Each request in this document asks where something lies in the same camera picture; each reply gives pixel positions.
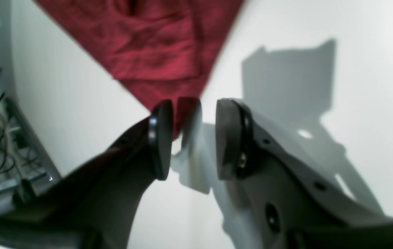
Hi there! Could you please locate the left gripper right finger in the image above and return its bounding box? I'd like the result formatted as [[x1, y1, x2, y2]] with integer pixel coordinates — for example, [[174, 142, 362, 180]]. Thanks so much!
[[215, 98, 393, 249]]

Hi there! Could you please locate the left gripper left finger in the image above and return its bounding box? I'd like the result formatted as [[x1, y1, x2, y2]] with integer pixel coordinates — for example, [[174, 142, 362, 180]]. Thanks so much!
[[0, 100, 173, 249]]

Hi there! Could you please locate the dark red long-sleeve shirt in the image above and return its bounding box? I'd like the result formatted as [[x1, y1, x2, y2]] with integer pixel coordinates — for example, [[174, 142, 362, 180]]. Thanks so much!
[[37, 0, 243, 138]]

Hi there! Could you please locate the aluminium frame rail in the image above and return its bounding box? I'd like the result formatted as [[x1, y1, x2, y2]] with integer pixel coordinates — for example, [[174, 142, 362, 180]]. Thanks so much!
[[0, 94, 60, 214]]

